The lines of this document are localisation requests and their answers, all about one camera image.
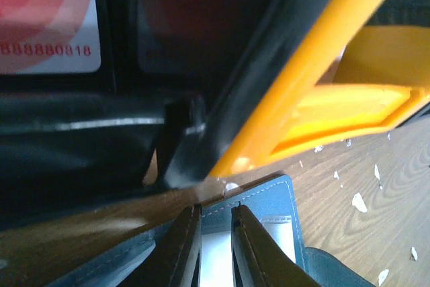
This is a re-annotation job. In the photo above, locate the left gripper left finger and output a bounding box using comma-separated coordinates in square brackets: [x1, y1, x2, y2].
[120, 204, 202, 286]

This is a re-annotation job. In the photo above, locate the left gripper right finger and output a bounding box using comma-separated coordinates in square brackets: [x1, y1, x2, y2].
[231, 204, 318, 286]

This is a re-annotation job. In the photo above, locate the red white cards stack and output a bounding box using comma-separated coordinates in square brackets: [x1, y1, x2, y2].
[1, 0, 101, 75]

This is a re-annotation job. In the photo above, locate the left black bin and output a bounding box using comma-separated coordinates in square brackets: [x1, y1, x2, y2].
[0, 0, 357, 224]

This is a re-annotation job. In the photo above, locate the yellow bin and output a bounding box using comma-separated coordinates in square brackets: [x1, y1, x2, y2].
[210, 0, 429, 177]

